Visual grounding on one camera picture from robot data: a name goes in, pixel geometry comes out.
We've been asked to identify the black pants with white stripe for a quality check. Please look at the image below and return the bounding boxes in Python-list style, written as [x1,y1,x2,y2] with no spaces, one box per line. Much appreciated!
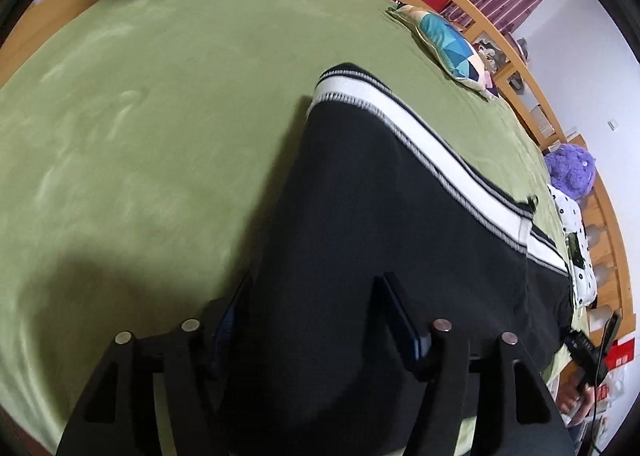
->
[226,64,572,455]

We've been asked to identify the green bed blanket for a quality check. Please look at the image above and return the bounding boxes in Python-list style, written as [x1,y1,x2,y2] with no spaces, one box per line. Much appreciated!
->
[1,0,564,450]

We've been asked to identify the white black-dotted pillow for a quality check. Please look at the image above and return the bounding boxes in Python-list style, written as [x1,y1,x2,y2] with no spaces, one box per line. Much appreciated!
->
[548,185,597,307]

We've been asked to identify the person's right hand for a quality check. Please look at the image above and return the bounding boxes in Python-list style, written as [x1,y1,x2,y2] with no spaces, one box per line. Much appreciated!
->
[555,369,594,422]

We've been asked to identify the colourful geometric cushion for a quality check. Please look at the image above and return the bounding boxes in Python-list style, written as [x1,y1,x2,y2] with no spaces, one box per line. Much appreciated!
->
[386,4,498,100]

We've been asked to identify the wooden bed frame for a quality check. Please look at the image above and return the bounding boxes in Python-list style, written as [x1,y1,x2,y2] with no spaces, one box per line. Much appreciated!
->
[1,0,637,335]

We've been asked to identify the black tablet on pillow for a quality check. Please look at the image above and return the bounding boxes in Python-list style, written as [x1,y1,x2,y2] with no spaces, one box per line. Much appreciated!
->
[566,233,586,269]

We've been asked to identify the purple fluffy plush toy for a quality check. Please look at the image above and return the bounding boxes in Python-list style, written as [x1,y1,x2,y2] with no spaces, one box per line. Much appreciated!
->
[544,144,597,200]

